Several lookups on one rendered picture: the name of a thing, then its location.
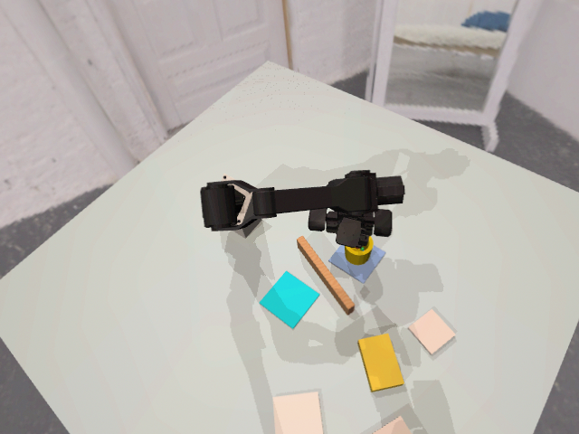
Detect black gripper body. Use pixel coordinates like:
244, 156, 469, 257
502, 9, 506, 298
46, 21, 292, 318
308, 208, 393, 237

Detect brown wooden bar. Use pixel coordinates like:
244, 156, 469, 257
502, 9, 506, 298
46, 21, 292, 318
297, 235, 356, 315

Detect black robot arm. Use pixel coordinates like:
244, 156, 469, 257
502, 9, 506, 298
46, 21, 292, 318
200, 170, 404, 249

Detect yellow flat rectangular block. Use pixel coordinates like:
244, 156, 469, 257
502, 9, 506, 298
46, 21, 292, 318
357, 334, 404, 392

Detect yellow cup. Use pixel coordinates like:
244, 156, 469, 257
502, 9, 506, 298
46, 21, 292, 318
345, 236, 374, 265

